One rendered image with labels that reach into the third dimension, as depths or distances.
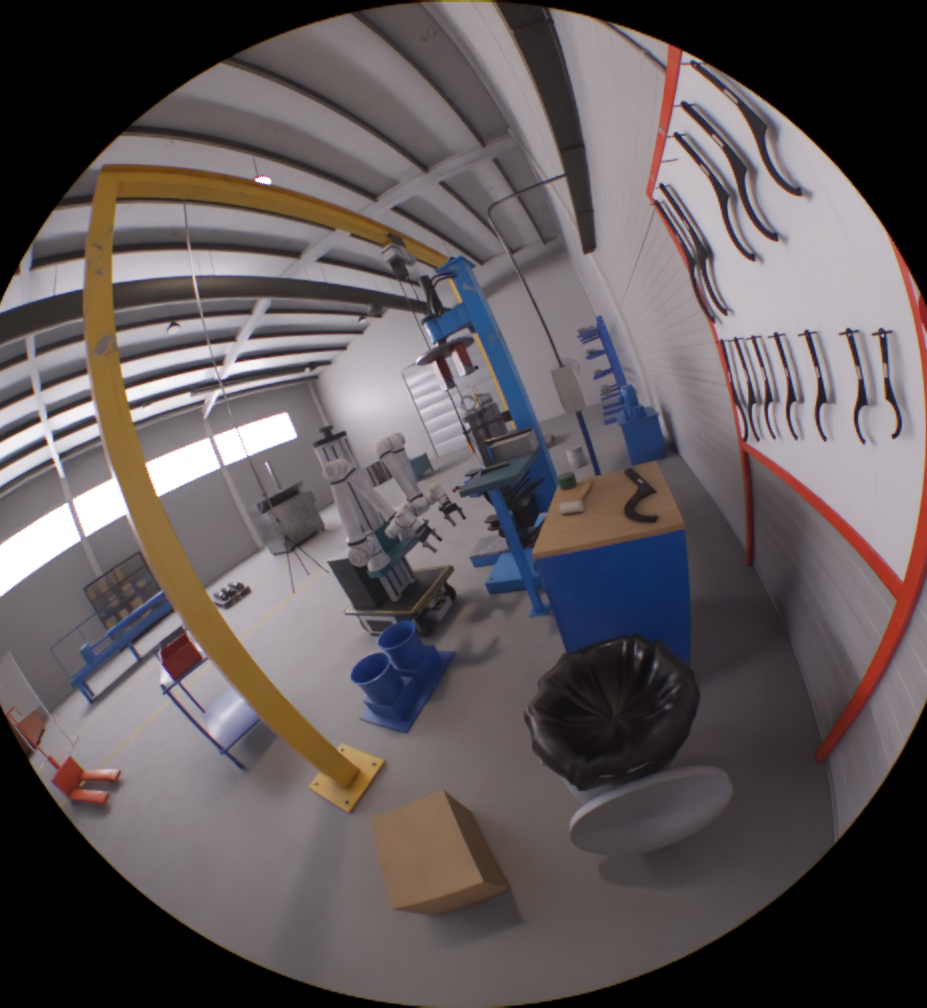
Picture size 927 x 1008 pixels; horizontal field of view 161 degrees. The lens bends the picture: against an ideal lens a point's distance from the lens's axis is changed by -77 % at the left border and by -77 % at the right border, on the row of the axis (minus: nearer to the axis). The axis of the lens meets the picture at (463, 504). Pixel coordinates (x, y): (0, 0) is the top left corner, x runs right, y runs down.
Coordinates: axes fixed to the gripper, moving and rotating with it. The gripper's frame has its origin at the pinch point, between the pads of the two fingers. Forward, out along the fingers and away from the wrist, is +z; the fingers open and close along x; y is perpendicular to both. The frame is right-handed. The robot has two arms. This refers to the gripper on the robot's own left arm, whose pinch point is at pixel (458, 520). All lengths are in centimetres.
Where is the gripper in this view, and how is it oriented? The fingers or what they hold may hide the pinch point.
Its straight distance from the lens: 249.2
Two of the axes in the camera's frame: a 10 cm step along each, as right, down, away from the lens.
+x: 5.8, -3.3, 7.5
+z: 5.9, 8.0, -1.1
